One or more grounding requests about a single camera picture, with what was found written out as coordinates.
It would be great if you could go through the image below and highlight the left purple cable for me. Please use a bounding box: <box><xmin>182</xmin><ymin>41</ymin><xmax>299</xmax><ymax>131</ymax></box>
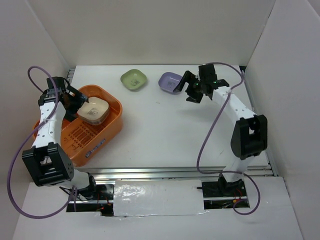
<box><xmin>6</xmin><ymin>65</ymin><xmax>78</xmax><ymax>219</ymax></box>

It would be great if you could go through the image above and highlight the cream plate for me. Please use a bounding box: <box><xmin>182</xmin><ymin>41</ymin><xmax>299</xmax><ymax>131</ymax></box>
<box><xmin>77</xmin><ymin>97</ymin><xmax>110</xmax><ymax>120</ymax></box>
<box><xmin>83</xmin><ymin>117</ymin><xmax>106</xmax><ymax>126</ymax></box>

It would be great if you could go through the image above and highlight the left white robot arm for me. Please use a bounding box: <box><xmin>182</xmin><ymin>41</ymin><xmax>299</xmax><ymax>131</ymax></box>
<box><xmin>22</xmin><ymin>76</ymin><xmax>99</xmax><ymax>200</ymax></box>

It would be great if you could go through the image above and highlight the green plate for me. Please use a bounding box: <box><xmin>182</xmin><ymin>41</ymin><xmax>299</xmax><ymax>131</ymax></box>
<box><xmin>120</xmin><ymin>69</ymin><xmax>148</xmax><ymax>92</ymax></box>

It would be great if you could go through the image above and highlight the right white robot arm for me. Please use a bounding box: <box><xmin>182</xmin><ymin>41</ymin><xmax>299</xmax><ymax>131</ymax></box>
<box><xmin>173</xmin><ymin>63</ymin><xmax>268</xmax><ymax>196</ymax></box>

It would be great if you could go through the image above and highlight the white foil sheet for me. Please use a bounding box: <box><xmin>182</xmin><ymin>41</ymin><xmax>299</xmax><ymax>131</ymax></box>
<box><xmin>113</xmin><ymin>179</ymin><xmax>205</xmax><ymax>217</ymax></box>

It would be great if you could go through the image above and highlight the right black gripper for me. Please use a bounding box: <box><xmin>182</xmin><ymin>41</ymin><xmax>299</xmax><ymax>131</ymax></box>
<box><xmin>174</xmin><ymin>70</ymin><xmax>206</xmax><ymax>104</ymax></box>

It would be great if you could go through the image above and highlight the aluminium rail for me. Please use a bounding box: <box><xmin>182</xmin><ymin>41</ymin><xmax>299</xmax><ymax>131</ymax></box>
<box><xmin>74</xmin><ymin>166</ymin><xmax>278</xmax><ymax>182</ymax></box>

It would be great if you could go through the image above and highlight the purple plate top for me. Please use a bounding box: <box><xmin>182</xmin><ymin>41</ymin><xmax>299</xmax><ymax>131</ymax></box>
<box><xmin>158</xmin><ymin>72</ymin><xmax>182</xmax><ymax>95</ymax></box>

